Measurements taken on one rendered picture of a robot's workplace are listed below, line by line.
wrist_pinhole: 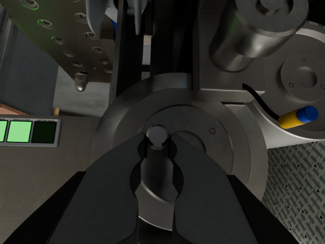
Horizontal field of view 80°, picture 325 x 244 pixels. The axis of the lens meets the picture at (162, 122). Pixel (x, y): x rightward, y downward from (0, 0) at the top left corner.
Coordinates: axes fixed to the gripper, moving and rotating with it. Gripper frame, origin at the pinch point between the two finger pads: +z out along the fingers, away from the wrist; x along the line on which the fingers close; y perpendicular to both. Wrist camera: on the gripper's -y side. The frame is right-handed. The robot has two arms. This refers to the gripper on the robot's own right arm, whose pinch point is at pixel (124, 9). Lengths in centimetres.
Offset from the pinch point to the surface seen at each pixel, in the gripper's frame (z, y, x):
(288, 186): 10.6, 19.4, 23.7
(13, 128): 30.0, 8.8, -31.4
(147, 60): 200, -109, -11
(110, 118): -2.5, 13.2, 0.1
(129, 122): -2.9, 13.5, 1.8
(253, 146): -2.5, 15.2, 12.2
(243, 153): -2.8, 15.8, 11.2
